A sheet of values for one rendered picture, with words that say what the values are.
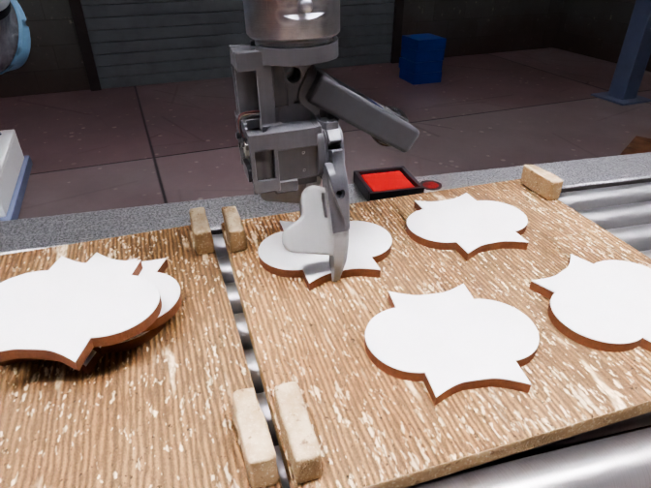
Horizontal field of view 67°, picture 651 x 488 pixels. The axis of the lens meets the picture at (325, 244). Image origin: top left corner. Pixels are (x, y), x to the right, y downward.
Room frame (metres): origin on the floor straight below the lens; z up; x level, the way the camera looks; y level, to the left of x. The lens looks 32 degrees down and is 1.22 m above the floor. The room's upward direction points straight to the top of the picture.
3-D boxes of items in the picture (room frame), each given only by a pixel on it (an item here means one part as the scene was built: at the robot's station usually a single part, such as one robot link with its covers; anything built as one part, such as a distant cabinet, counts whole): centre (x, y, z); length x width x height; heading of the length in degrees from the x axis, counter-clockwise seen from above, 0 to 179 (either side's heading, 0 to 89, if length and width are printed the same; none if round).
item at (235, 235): (0.46, 0.10, 0.95); 0.06 x 0.02 x 0.03; 17
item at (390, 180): (0.62, -0.09, 0.92); 0.06 x 0.06 x 0.01; 14
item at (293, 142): (0.42, 0.03, 1.08); 0.09 x 0.08 x 0.12; 108
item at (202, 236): (0.45, 0.13, 0.95); 0.06 x 0.02 x 0.03; 19
